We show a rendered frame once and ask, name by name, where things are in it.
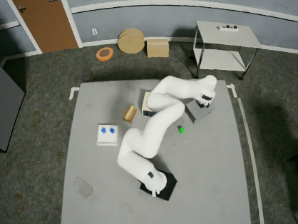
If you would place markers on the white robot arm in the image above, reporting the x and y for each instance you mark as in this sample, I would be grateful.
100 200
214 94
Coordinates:
147 141

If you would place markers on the brown cardboard box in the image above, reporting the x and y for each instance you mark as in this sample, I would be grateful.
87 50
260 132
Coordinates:
129 114

